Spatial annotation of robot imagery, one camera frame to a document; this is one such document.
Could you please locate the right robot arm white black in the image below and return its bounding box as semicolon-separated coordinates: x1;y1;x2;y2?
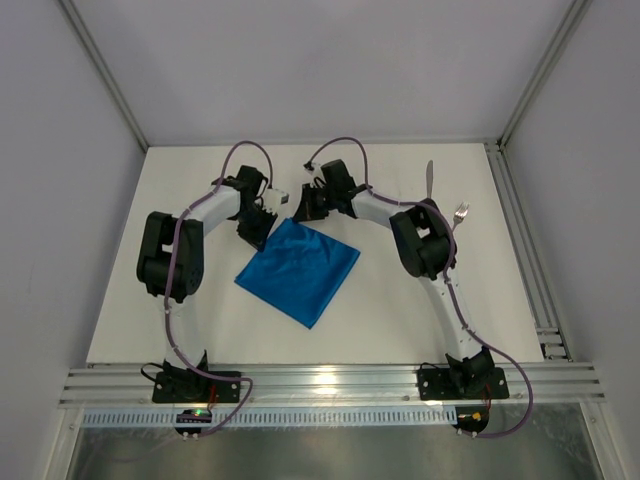
293;160;509;401

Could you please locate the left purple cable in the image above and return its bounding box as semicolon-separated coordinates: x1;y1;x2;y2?
162;140;275;441

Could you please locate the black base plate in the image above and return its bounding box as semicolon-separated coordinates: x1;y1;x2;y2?
416;364;510;400
152;370;240;404

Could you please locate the silver fork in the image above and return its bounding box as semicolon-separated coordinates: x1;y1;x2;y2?
451;202;470;231

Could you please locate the silver table knife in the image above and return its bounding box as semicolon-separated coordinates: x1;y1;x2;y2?
425;160;435;199

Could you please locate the blue cloth napkin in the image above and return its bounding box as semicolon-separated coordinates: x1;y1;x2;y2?
235;218;360;329

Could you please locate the black connector box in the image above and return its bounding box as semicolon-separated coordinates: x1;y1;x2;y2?
174;408;212;437
454;411;490;436

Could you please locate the left black connector box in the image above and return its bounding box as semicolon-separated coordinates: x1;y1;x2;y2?
174;408;212;437

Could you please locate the right black connector box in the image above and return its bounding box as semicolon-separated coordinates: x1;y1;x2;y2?
454;411;490;436

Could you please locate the purple cable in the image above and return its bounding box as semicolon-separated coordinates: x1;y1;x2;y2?
302;136;533;440
162;140;275;441

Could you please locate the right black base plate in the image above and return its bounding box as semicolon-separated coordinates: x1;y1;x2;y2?
416;364;510;400

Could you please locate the left aluminium frame post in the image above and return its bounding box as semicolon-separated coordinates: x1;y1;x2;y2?
56;0;150;153

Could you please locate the slotted grey cable duct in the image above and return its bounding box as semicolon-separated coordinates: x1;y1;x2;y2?
81;404;457;429

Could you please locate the aluminium front rail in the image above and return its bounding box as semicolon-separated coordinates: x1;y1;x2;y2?
59;362;605;408

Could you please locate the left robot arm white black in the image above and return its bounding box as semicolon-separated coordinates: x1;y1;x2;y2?
136;165;289;404

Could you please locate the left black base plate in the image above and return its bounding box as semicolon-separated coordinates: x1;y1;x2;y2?
152;370;240;404

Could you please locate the right aluminium frame post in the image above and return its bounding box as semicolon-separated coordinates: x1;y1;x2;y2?
497;0;592;148

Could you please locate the right aluminium side rail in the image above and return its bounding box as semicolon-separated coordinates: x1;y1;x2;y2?
484;140;573;362

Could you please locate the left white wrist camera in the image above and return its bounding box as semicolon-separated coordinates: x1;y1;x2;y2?
262;188;289;213

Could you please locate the aluminium frame post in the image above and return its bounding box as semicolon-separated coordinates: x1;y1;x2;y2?
497;0;592;148
56;0;150;153

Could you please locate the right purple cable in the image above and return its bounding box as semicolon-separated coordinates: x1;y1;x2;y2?
302;136;533;440

